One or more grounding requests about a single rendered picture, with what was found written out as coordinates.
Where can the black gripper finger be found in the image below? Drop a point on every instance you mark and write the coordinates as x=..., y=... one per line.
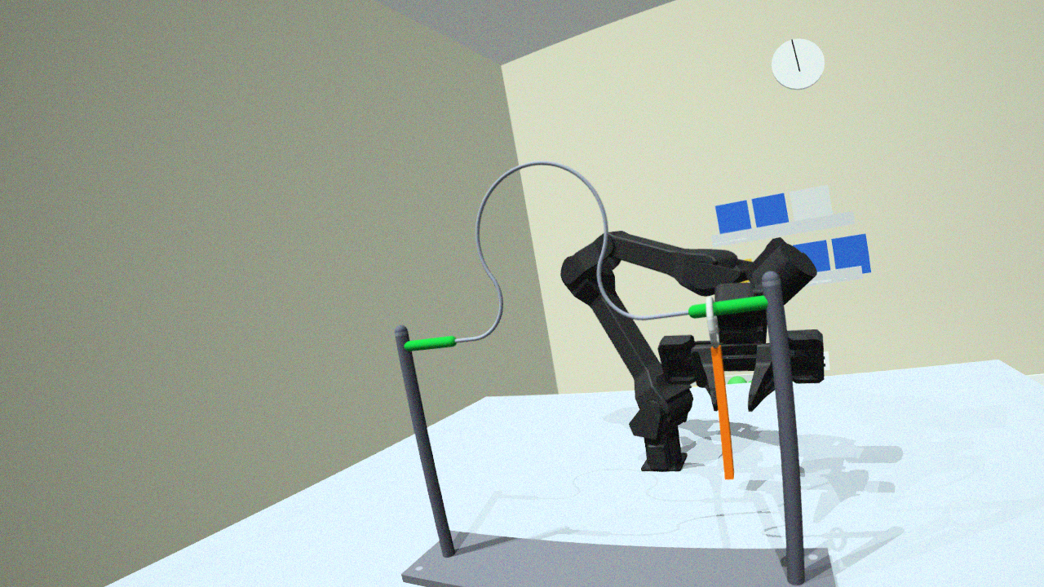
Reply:
x=762, y=383
x=702, y=364

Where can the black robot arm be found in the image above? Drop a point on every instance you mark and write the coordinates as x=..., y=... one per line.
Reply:
x=664, y=406

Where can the orange handle with grey ring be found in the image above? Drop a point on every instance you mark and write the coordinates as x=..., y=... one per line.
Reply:
x=720, y=386

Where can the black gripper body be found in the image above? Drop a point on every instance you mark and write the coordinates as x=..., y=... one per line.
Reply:
x=739, y=348

